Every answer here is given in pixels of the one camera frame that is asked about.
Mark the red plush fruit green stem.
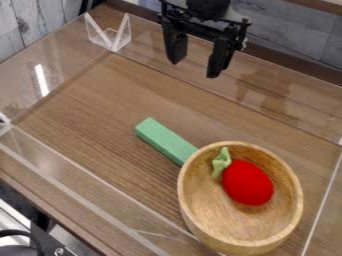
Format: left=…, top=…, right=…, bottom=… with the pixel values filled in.
left=212, top=147, right=274, bottom=206

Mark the clear acrylic corner bracket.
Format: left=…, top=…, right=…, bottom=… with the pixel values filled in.
left=85, top=13, right=133, bottom=52

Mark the black clamp and cable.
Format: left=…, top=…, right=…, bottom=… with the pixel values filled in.
left=0, top=223, right=78, bottom=256

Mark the clear acrylic enclosure box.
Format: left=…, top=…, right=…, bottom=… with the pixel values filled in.
left=0, top=18, right=342, bottom=256

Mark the green rectangular block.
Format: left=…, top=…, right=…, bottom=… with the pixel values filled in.
left=134, top=117, right=198, bottom=166

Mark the round wooden bowl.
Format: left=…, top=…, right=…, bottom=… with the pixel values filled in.
left=178, top=141, right=305, bottom=256

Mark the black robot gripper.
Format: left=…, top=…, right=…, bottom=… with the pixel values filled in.
left=160, top=0, right=252, bottom=78

